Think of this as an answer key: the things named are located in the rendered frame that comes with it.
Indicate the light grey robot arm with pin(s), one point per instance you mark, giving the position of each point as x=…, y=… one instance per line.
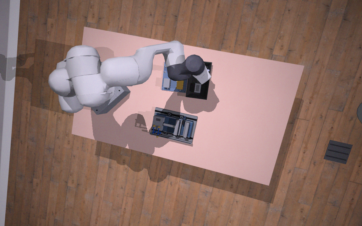
x=81, y=80

